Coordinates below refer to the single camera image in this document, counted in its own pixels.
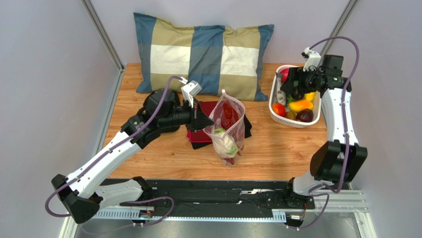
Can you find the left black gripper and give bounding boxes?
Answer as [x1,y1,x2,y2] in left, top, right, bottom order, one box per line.
[158,98,214,133]

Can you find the clear zip top bag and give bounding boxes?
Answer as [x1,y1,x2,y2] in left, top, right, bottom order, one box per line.
[204,89,246,168]

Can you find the toy cauliflower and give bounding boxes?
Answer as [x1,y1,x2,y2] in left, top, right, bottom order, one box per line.
[211,128,238,158]

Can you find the dark purple toy plum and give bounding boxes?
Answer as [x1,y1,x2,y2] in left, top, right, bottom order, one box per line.
[291,89,305,101]

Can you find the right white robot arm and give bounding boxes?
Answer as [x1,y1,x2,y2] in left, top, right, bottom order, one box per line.
[281,55,368,208]

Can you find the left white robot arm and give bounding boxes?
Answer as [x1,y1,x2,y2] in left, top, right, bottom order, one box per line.
[52,85,213,224]

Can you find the dark red folded cloth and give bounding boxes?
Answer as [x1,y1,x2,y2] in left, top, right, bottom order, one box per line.
[186,100,246,143]

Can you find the red toy apple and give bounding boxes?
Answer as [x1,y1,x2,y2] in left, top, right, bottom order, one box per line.
[280,67,290,83]

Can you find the grey toy fish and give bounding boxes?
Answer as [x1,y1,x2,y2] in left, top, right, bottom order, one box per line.
[275,79,287,106]

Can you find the orange yellow toy mango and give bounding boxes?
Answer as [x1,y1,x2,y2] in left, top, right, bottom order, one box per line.
[288,100,314,113]

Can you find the white plastic basket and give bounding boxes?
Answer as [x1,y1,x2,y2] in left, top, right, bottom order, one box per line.
[268,74,322,128]

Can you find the orange toy fruit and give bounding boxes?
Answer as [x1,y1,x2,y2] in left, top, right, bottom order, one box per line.
[285,112,296,120]

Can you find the dark purple toy fruit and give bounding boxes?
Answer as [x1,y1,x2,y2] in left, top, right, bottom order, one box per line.
[296,109,314,122]

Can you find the black folded cloth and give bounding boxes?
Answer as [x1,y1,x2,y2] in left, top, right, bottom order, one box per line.
[187,116,252,150]

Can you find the black cap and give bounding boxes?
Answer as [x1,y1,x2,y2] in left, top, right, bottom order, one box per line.
[143,89,181,115]

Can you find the blue beige checked pillow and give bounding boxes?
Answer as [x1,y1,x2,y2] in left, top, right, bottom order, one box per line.
[134,13,274,101]

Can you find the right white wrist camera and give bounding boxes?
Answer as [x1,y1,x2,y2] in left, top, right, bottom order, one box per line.
[301,47,321,71]

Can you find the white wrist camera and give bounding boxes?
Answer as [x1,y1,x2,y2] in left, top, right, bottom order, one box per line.
[301,47,321,71]
[180,78,202,108]

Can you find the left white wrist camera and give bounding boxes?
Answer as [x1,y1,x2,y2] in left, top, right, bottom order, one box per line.
[180,78,202,108]

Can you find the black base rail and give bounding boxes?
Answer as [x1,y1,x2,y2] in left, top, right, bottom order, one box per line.
[139,179,317,219]

